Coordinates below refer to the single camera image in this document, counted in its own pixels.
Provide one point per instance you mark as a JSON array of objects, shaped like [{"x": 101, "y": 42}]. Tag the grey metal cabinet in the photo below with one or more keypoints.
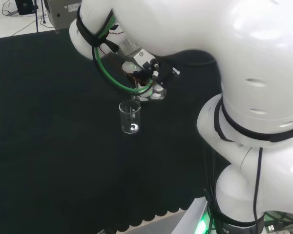
[{"x": 61, "y": 13}]

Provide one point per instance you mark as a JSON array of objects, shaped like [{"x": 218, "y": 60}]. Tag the dark tripod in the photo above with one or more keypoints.
[{"x": 37, "y": 17}]

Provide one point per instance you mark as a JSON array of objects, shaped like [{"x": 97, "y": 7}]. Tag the clear graduated glass beaker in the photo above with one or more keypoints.
[{"x": 129, "y": 119}]

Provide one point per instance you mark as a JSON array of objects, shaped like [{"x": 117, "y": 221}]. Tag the black scalloped bench cloth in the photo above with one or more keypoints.
[{"x": 51, "y": 122}]

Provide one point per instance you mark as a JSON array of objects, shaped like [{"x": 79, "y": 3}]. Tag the black box device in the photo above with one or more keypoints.
[{"x": 24, "y": 6}]

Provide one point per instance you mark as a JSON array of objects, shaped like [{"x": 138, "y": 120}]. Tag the clear plastic cloth clip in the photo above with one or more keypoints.
[{"x": 56, "y": 31}]

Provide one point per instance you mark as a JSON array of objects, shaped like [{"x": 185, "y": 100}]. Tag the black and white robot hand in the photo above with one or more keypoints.
[{"x": 146, "y": 65}]

